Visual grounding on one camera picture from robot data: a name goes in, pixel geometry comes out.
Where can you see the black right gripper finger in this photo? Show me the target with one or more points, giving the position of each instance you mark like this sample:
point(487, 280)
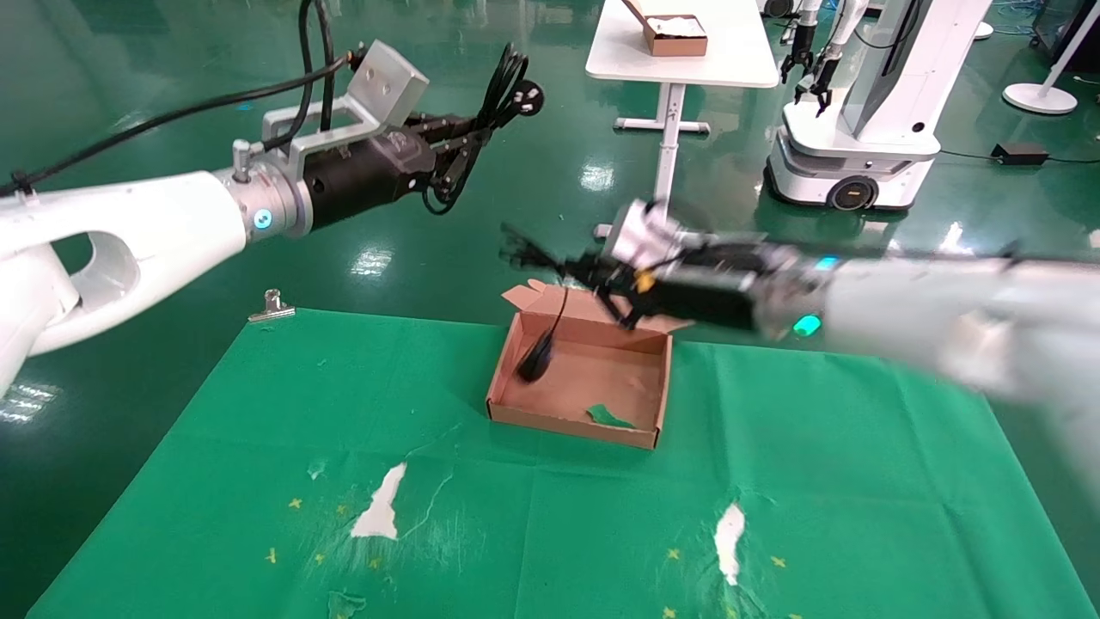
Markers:
point(640, 305)
point(614, 268)

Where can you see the black power adapter brick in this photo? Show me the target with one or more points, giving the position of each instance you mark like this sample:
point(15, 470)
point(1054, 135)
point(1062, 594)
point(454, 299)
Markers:
point(1019, 155)

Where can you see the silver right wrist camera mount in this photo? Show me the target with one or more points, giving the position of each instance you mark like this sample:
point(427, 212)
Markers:
point(640, 236)

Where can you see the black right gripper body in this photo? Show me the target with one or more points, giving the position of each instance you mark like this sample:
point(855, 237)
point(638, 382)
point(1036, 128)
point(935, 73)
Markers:
point(722, 288)

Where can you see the white floor fan stand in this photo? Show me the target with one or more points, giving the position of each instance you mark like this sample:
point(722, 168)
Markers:
point(1040, 97)

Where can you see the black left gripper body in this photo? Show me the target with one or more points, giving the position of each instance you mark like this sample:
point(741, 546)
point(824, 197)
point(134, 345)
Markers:
point(361, 176)

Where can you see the white pedestal table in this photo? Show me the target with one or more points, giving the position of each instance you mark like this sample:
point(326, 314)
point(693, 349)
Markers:
point(687, 64)

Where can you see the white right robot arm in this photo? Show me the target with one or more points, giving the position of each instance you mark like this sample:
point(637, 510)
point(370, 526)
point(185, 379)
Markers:
point(945, 309)

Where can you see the open brown cardboard box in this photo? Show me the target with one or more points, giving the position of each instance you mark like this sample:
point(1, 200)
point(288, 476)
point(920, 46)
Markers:
point(593, 370)

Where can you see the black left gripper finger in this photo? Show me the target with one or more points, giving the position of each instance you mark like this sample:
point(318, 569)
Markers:
point(451, 131)
point(451, 163)

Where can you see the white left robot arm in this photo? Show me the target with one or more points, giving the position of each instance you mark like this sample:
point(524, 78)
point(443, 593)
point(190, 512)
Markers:
point(129, 223)

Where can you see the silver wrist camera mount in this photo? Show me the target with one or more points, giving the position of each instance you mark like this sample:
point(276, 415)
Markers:
point(640, 236)
point(387, 82)

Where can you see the white wheeled robot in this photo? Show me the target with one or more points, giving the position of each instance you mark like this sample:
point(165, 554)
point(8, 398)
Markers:
point(885, 103)

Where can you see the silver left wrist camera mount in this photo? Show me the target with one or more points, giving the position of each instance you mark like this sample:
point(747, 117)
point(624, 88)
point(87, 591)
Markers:
point(387, 82)

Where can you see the dark glass cabinet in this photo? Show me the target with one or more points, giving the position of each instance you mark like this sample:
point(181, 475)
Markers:
point(1053, 21)

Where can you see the metal binder clip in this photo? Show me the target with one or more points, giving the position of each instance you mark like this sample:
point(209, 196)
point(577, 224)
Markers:
point(273, 308)

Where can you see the small cardboard box white filling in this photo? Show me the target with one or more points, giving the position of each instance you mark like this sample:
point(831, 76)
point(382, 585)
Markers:
point(675, 34)

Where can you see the green table cloth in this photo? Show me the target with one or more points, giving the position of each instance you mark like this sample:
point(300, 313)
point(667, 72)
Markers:
point(258, 430)

